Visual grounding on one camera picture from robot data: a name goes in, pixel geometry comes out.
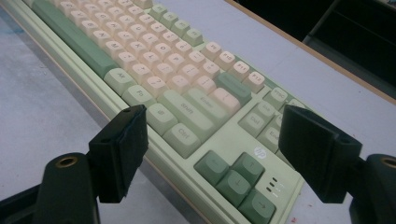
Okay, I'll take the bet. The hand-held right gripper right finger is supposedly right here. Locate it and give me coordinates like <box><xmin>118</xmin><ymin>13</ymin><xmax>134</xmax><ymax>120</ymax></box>
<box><xmin>278</xmin><ymin>104</ymin><xmax>364</xmax><ymax>204</ymax></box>

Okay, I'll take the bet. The dark metal frame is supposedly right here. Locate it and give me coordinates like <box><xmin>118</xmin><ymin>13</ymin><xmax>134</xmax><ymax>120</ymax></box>
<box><xmin>303</xmin><ymin>0</ymin><xmax>396</xmax><ymax>101</ymax></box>

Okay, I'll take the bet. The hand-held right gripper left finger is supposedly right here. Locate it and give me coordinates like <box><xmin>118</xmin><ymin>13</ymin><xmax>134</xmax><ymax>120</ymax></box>
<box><xmin>88</xmin><ymin>104</ymin><xmax>150</xmax><ymax>204</ymax></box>

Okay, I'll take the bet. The green and cream keyboard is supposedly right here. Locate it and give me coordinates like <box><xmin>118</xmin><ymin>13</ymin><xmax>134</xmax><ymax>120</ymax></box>
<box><xmin>0</xmin><ymin>0</ymin><xmax>308</xmax><ymax>224</ymax></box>

